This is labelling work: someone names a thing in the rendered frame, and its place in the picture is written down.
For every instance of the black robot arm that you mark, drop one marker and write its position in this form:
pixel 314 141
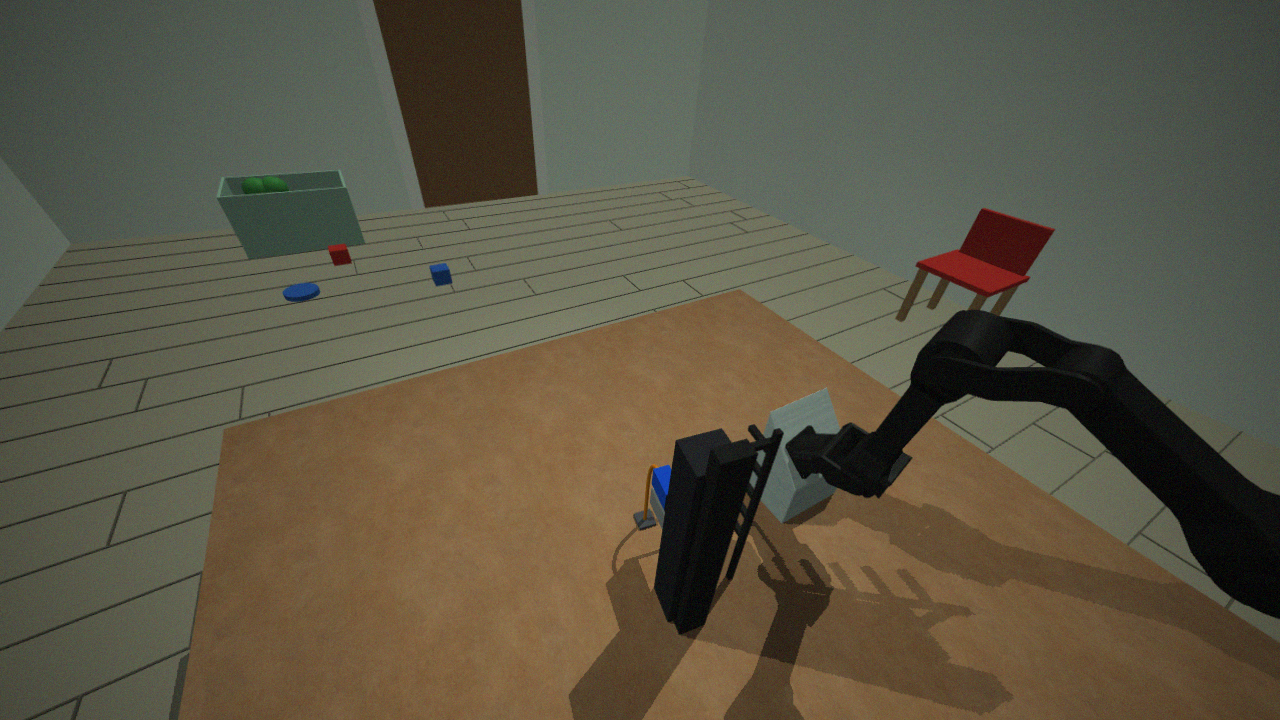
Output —
pixel 1232 526

